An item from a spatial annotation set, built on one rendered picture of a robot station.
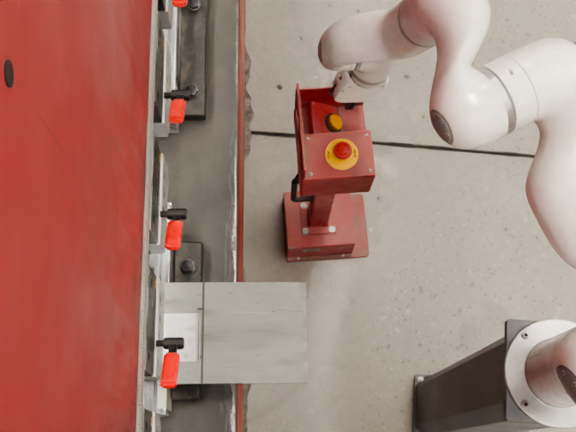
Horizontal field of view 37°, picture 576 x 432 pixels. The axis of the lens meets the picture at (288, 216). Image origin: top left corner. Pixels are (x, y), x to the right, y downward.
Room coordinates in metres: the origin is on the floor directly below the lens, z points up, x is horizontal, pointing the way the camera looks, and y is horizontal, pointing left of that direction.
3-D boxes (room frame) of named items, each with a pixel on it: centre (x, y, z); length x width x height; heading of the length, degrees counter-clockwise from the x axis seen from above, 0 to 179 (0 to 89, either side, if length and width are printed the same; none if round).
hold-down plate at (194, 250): (0.25, 0.17, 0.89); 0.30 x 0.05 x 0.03; 5
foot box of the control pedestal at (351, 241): (0.70, -0.12, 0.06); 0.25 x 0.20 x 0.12; 99
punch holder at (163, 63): (0.58, 0.26, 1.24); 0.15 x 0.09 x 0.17; 5
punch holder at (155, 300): (0.18, 0.22, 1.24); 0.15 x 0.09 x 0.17; 5
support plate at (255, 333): (0.22, 0.08, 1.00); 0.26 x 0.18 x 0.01; 95
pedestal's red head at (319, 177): (0.70, -0.09, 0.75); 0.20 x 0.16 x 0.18; 9
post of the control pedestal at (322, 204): (0.70, -0.09, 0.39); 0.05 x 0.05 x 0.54; 9
